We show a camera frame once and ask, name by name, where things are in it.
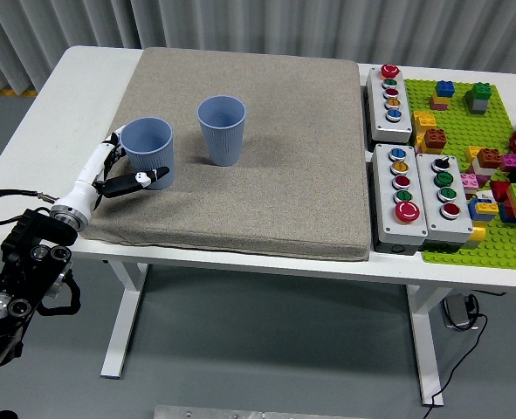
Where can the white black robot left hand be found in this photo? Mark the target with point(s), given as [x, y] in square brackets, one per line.
[87, 174]

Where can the blue ribbed cup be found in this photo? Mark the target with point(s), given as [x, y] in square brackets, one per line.
[224, 139]
[148, 153]

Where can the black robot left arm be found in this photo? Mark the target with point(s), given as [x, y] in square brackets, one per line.
[26, 262]

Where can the grey-brown cushion mat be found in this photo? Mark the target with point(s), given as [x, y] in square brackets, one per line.
[284, 196]

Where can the white table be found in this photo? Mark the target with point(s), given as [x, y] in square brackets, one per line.
[284, 270]

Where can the grey five-button control box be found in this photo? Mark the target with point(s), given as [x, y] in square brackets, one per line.
[386, 218]
[382, 122]

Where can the grey-white curtain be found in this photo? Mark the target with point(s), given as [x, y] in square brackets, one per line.
[371, 30]

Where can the orange brown block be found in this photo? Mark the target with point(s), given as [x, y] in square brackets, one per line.
[435, 139]

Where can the blue yellow pink block stack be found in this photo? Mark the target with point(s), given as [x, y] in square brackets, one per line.
[444, 89]

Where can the green studded baseplate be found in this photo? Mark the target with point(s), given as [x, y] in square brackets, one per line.
[458, 126]

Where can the grey power adapter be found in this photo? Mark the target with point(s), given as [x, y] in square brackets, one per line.
[456, 312]

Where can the yellow grey block stack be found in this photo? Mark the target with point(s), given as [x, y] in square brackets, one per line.
[478, 233]

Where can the green grey block stack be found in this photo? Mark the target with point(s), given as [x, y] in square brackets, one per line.
[480, 102]

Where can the brown white block stack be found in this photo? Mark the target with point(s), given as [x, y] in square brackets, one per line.
[490, 158]

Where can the red block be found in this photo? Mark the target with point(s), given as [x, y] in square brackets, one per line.
[500, 190]

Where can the magenta block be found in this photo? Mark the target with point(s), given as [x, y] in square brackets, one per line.
[510, 162]

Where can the grey selector switch control box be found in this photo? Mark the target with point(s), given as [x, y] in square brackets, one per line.
[447, 238]

